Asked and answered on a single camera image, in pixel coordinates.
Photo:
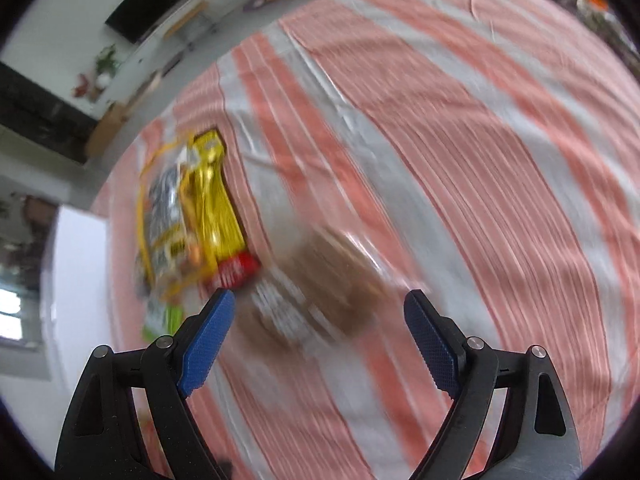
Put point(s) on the black television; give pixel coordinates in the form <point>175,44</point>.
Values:
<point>150,2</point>

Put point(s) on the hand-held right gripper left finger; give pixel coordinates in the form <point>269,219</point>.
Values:
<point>207,345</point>

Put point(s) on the yellow foil snack packet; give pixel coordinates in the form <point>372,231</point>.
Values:
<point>222,220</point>

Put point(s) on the clear bag of brown sticks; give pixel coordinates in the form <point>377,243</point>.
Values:
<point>320,285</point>

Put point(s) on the white box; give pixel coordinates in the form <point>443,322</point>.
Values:
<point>80,260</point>

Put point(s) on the red flower arrangement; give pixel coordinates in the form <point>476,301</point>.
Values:
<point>85,87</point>

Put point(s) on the green plant in white vase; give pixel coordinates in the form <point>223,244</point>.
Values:
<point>107,67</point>

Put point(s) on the wooden bench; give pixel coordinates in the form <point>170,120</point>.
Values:
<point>185,17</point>

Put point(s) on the cardboard box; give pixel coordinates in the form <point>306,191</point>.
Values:
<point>107,130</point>

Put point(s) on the white television cabinet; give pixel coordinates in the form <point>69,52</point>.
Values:
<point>150,55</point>

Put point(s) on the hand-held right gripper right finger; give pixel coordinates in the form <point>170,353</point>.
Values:
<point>432,345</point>

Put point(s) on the green snack packet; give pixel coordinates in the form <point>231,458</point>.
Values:
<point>162,317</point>

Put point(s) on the dark bookshelf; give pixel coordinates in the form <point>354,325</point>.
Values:
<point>45,110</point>

